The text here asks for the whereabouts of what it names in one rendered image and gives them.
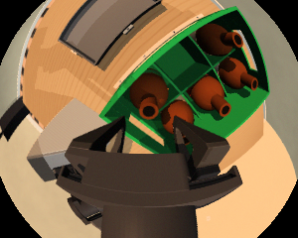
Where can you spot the green plastic crate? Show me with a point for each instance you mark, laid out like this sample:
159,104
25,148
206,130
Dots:
185,63

